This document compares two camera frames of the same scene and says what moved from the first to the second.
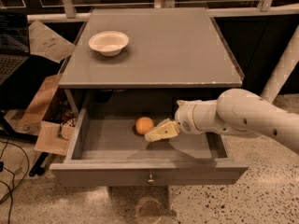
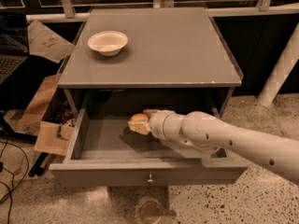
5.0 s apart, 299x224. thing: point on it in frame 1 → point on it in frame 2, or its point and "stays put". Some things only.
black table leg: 7,130 stays put
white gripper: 184,116 → 156,124
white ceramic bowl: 109,43 stays put
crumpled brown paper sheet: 45,42 stays put
